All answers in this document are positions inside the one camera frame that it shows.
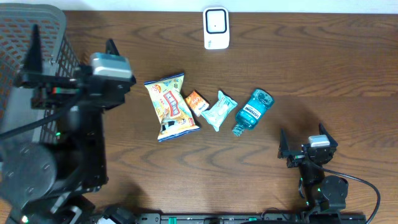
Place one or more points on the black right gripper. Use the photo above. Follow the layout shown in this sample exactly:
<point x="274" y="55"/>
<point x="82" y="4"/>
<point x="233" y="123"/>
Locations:
<point x="295" y="159"/>

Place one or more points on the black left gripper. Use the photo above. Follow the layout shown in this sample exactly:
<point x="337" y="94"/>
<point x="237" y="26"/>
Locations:
<point x="48" y="86"/>

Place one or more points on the teal mouthwash bottle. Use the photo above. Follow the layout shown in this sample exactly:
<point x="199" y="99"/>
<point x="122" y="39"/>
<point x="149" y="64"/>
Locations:
<point x="251" y="113"/>

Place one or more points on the mint green wipes packet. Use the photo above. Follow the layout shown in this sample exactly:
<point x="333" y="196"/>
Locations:
<point x="219" y="111"/>

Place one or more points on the small orange snack packet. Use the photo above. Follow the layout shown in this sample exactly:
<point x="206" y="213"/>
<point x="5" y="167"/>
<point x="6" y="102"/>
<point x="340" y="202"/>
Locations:
<point x="196" y="103"/>

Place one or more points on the yellow snack chip bag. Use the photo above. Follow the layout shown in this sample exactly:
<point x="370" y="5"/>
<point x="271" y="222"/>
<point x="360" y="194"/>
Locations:
<point x="174" y="115"/>

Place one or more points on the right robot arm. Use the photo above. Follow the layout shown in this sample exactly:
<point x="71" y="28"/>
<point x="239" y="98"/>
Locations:
<point x="325" y="195"/>

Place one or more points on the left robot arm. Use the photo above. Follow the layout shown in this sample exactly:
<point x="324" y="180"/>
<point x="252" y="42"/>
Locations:
<point x="47" y="182"/>

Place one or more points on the white barcode scanner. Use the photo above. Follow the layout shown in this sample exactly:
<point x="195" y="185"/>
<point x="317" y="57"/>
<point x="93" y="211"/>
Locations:
<point x="216" y="33"/>

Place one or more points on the grey plastic mesh basket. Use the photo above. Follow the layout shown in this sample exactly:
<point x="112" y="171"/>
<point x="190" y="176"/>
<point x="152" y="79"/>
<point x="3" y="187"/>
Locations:
<point x="58" y="56"/>

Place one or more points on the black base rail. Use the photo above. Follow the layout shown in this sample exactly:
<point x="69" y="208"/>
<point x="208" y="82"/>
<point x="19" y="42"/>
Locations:
<point x="272" y="217"/>

